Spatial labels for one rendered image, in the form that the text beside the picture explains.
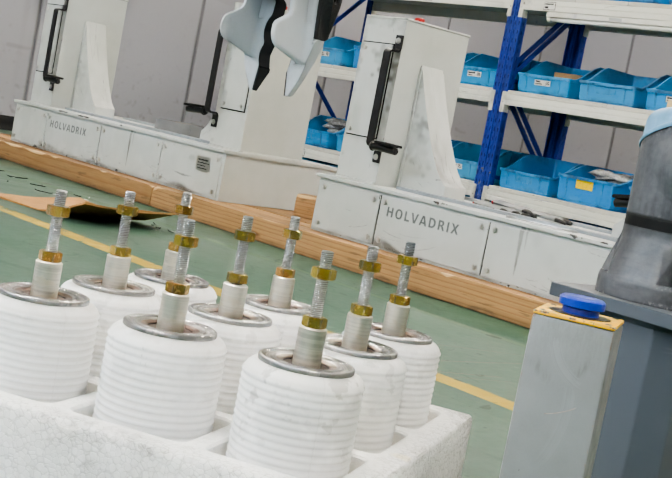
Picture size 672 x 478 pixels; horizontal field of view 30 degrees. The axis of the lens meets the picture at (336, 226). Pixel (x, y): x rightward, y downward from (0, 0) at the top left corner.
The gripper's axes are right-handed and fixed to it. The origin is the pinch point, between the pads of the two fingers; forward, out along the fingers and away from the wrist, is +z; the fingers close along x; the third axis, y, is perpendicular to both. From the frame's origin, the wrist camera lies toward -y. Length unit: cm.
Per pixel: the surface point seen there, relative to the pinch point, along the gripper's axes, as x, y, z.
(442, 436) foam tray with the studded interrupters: 16.2, -12.3, 28.5
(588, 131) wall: -419, -938, -31
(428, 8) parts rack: -393, -610, -82
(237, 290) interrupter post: 0.9, 1.3, 18.8
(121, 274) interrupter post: -10.1, 4.5, 19.9
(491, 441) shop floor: -17, -87, 46
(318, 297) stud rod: 15.1, 8.7, 16.0
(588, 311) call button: 26.6, -14.2, 14.4
